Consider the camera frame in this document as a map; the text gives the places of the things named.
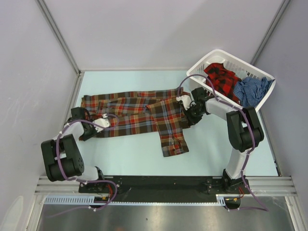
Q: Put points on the white plastic laundry basket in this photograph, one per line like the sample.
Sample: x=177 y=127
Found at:
x=241 y=68

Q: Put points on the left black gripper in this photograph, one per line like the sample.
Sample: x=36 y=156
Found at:
x=94 y=133

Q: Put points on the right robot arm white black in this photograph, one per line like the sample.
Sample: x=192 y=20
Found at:
x=244 y=132

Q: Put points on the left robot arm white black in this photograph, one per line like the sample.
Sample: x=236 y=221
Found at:
x=61 y=155

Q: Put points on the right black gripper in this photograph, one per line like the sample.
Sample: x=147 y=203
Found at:
x=192 y=121

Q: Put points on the right aluminium corner post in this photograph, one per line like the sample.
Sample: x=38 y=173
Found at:
x=271 y=29

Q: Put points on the red black checked shirt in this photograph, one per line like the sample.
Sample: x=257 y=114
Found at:
x=223 y=80

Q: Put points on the left aluminium corner post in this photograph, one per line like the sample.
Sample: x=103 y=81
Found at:
x=42 y=5

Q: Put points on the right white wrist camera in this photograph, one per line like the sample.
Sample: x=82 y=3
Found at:
x=185 y=100

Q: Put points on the aluminium frame profile front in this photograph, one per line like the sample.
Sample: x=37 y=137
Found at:
x=46 y=187

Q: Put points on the white slotted cable duct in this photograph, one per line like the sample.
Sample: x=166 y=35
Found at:
x=97 y=201

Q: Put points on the brown red plaid shirt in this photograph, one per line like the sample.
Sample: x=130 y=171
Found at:
x=139 y=112

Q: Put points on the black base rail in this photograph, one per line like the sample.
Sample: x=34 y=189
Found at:
x=173 y=189

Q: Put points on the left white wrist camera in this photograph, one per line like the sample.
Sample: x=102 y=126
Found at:
x=101 y=123

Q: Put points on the blue checked shirt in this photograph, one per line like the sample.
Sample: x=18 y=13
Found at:
x=250 y=91

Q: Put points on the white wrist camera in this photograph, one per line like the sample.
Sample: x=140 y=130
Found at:
x=185 y=100
x=101 y=123

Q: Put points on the aluminium corner post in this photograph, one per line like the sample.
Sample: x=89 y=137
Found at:
x=42 y=5
x=271 y=29

